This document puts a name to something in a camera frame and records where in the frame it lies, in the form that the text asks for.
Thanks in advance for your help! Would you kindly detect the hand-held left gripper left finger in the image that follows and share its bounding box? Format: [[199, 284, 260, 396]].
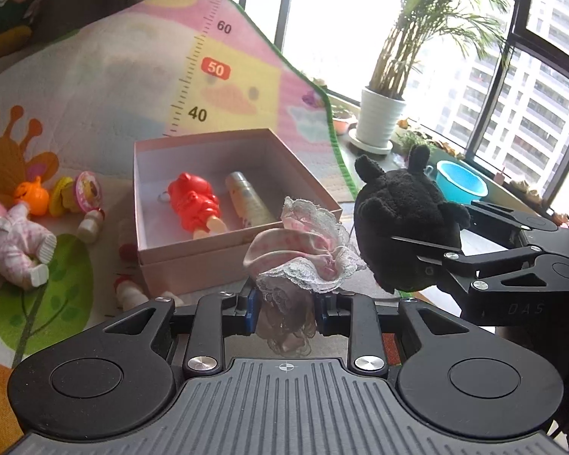
[[103, 288, 260, 374]]

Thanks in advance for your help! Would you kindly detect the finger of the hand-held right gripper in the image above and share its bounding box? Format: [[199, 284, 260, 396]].
[[390, 234, 569, 297], [465, 200, 569, 250]]

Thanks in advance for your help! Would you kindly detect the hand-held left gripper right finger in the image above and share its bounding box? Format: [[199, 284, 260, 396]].
[[313, 291, 471, 373]]

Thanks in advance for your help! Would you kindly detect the pink lace doll hat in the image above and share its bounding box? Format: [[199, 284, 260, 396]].
[[243, 196, 367, 356]]

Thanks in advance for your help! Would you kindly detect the black plush toy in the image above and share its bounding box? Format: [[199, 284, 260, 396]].
[[353, 144, 472, 295]]

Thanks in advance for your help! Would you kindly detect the pink cardboard box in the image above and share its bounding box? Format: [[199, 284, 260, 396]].
[[133, 128, 344, 297]]

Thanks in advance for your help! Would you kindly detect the doll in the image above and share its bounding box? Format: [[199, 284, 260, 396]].
[[0, 194, 58, 291]]

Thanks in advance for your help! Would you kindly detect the blue plastic basin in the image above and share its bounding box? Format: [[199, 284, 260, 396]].
[[436, 160, 489, 205]]

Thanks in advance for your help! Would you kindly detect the pale patterned tube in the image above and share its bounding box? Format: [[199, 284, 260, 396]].
[[225, 171, 278, 229]]

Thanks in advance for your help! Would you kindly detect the small white toy bottle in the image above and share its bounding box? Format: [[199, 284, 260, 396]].
[[113, 276, 149, 312], [76, 209, 106, 244], [118, 230, 138, 262]]

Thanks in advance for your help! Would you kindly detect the red pig toy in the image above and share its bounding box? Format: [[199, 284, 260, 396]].
[[165, 173, 228, 240]]

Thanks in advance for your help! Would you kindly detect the potted palm plant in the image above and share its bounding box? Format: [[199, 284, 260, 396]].
[[348, 0, 520, 155]]

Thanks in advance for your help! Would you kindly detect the small pink flower pot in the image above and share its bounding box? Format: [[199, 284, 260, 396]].
[[331, 109, 357, 136]]

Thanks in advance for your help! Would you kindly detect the pink round toy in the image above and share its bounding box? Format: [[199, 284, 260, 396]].
[[73, 172, 104, 212]]

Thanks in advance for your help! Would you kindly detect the orange plastic toy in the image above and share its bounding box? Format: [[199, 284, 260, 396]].
[[13, 176, 49, 217]]

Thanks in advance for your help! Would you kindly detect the colourful cartoon play mat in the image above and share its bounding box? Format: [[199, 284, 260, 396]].
[[0, 0, 357, 441]]

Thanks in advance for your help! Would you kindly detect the green and yellow plush pillow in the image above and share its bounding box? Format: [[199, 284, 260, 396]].
[[0, 0, 51, 65]]

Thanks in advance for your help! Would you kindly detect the black window frame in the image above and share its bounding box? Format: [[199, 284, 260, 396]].
[[239, 0, 569, 209]]

